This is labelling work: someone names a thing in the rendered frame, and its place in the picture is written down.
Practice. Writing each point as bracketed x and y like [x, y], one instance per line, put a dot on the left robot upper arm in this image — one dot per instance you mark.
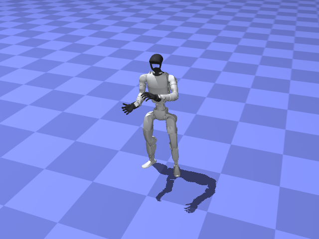
[173, 84]

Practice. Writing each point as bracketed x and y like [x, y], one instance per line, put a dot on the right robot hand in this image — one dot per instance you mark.
[129, 107]

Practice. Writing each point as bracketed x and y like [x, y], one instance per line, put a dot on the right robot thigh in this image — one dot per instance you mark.
[148, 128]

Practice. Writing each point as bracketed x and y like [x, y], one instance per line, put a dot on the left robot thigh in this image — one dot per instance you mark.
[171, 129]

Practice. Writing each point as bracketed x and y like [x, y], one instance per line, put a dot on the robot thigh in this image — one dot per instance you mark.
[148, 128]
[171, 129]

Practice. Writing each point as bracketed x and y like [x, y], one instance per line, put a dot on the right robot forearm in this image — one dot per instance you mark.
[139, 101]

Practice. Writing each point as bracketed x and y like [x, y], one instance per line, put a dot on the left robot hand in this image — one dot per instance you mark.
[150, 96]

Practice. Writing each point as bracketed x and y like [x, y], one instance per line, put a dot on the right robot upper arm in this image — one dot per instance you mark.
[142, 84]

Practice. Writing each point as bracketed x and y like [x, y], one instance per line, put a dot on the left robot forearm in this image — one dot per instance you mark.
[168, 97]

